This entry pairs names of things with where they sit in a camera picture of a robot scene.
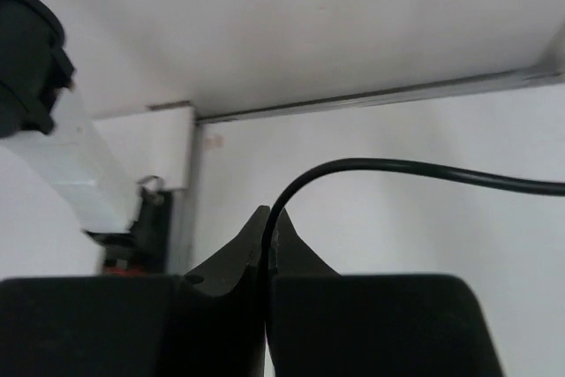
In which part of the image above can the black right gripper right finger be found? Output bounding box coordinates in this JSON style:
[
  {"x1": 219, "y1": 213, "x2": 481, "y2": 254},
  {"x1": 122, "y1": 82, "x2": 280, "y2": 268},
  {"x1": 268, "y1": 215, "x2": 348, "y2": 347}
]
[{"x1": 267, "y1": 213, "x2": 503, "y2": 376}]

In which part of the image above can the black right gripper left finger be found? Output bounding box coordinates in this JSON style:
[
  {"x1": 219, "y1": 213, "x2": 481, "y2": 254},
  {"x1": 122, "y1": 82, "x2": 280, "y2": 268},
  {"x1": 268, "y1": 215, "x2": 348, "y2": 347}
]
[{"x1": 1, "y1": 206, "x2": 269, "y2": 376}]

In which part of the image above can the thin black headphone cable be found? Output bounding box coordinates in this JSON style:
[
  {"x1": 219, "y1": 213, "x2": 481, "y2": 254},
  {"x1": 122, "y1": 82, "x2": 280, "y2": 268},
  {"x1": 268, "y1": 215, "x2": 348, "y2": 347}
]
[{"x1": 260, "y1": 157, "x2": 565, "y2": 281}]

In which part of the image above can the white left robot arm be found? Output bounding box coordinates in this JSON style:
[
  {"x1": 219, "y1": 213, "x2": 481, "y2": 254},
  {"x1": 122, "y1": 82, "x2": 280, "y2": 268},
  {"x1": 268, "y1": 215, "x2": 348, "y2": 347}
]
[{"x1": 1, "y1": 0, "x2": 268, "y2": 376}]

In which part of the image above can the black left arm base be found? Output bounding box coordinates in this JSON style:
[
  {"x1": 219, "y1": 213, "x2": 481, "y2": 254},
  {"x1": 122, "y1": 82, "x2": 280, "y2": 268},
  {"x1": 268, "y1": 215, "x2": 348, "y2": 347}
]
[{"x1": 101, "y1": 175, "x2": 174, "y2": 276}]

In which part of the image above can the aluminium table edge rail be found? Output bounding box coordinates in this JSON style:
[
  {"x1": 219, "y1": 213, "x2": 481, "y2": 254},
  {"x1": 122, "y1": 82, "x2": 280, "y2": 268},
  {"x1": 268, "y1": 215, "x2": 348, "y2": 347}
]
[{"x1": 167, "y1": 75, "x2": 564, "y2": 274}]

